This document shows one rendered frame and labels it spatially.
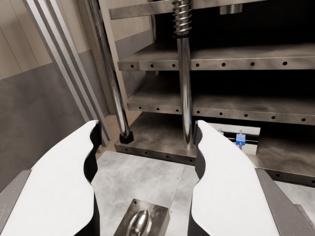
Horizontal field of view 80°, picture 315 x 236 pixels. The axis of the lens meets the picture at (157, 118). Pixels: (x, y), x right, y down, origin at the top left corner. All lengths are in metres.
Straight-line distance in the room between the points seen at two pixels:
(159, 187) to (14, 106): 1.90
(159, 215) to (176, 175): 0.26
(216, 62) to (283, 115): 0.39
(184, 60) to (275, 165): 0.67
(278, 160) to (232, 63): 0.55
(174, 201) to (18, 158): 2.02
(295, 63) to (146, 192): 0.82
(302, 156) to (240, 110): 0.40
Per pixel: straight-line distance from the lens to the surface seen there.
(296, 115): 1.03
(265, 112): 1.01
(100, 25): 1.03
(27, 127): 2.55
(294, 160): 1.17
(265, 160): 1.12
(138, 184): 0.97
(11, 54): 2.48
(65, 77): 2.26
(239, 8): 1.15
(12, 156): 2.55
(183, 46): 0.87
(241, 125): 1.03
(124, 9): 1.04
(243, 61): 0.91
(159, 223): 0.76
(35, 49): 2.61
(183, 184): 0.94
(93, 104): 2.52
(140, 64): 1.02
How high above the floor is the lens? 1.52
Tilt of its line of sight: 30 degrees down
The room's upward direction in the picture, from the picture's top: 8 degrees counter-clockwise
